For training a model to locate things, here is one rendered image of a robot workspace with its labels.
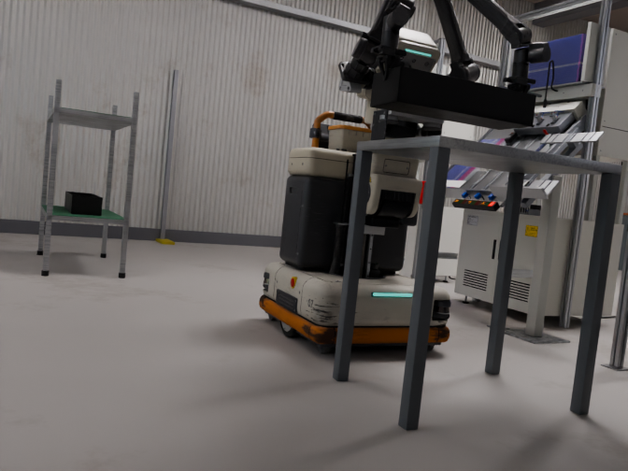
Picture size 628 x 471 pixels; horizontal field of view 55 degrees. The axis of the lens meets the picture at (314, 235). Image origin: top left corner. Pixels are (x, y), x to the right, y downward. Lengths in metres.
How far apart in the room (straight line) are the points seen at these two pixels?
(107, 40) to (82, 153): 1.06
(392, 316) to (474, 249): 1.64
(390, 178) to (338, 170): 0.30
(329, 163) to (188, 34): 3.89
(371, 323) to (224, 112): 4.23
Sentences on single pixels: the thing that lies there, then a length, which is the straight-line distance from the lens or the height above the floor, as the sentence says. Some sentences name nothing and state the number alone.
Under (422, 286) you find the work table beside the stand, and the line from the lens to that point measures 1.63.
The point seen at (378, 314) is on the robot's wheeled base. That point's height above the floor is 0.17.
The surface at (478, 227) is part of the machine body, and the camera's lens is 3.94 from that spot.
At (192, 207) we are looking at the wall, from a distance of 6.16.
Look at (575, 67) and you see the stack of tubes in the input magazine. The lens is 3.81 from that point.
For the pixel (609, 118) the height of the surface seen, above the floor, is 1.22.
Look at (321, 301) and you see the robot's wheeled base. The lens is 2.27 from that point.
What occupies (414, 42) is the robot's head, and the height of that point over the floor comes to 1.23.
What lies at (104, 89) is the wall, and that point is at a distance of 6.02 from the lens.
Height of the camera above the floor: 0.61
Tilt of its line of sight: 4 degrees down
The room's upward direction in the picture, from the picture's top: 6 degrees clockwise
